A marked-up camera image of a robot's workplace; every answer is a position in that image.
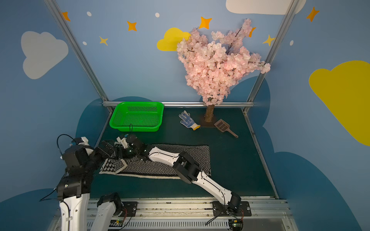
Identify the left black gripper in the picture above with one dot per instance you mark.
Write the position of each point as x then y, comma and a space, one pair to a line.
111, 149

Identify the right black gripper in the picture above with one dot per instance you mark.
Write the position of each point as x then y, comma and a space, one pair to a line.
125, 151

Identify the black white patterned scarf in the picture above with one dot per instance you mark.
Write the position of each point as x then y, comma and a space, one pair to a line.
136, 167

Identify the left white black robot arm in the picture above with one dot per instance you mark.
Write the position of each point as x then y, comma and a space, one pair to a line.
73, 190

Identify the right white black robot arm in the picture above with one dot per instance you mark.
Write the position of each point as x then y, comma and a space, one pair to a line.
186, 168

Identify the green plastic basket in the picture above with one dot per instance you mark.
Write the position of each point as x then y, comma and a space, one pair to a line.
137, 117

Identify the white blue work glove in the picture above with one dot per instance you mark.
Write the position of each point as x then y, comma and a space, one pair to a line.
187, 121

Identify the brown plastic slotted scoop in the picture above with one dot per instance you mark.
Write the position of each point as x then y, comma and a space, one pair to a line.
222, 126

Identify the pink artificial blossom tree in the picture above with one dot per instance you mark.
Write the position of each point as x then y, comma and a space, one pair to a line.
213, 67

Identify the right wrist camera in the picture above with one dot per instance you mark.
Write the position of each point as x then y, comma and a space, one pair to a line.
122, 142

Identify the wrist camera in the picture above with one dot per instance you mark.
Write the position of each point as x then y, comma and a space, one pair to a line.
82, 141
122, 142

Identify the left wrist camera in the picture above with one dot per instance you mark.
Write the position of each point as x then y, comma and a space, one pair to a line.
82, 141

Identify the aluminium back frame bar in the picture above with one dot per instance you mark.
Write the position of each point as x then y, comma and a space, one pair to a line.
189, 104

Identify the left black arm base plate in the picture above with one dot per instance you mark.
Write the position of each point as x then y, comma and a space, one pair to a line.
128, 209

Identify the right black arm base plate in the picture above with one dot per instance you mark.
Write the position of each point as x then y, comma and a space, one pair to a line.
243, 209

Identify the right aluminium frame post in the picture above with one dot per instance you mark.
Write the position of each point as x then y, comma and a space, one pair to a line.
283, 29

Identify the aluminium frame post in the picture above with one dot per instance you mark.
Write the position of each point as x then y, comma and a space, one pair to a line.
283, 29
67, 32

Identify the left aluminium frame post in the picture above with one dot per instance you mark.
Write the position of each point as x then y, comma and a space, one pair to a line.
67, 32

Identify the aluminium front rail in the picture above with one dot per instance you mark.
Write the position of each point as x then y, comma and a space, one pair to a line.
196, 214

